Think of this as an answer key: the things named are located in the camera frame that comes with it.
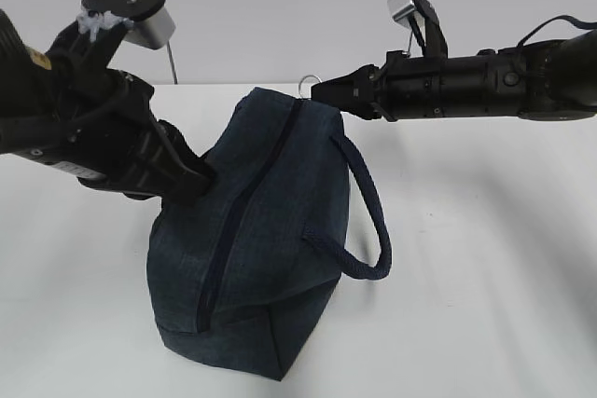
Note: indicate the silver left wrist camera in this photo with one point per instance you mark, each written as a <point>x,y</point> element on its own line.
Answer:
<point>148,22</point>

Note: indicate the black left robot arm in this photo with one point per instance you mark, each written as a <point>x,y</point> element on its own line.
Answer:
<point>66,109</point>

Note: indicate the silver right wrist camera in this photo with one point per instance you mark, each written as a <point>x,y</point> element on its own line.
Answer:
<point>421,19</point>

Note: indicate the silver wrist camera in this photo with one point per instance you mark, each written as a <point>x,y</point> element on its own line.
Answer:
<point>421,19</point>
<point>148,22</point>

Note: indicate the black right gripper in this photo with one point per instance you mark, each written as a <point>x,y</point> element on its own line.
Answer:
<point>404,88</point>

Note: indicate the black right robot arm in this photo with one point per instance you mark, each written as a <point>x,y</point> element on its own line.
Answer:
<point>552,80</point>

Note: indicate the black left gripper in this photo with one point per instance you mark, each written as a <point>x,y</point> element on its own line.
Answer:
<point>66,109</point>

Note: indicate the dark blue lunch bag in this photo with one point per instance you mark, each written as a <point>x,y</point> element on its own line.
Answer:
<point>240,278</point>

